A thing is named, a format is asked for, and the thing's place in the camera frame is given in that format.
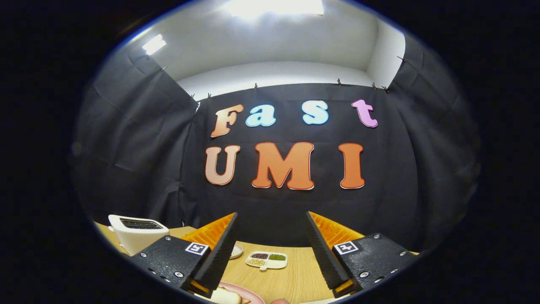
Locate white divided bean dish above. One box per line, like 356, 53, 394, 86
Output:
246, 251, 288, 271

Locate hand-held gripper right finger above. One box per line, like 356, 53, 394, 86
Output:
306, 211, 418, 298

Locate white toaster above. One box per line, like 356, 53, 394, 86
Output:
108, 214, 170, 256

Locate black backdrop cloth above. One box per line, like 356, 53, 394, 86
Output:
70, 34, 481, 254

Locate toasted bread slice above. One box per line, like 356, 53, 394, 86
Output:
210, 285, 243, 304

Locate pink plate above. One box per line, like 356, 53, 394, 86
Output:
217, 282, 266, 304

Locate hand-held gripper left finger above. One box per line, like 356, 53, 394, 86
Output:
131, 212, 239, 299

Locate small ceiling light panel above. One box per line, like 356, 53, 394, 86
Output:
142, 34, 167, 55

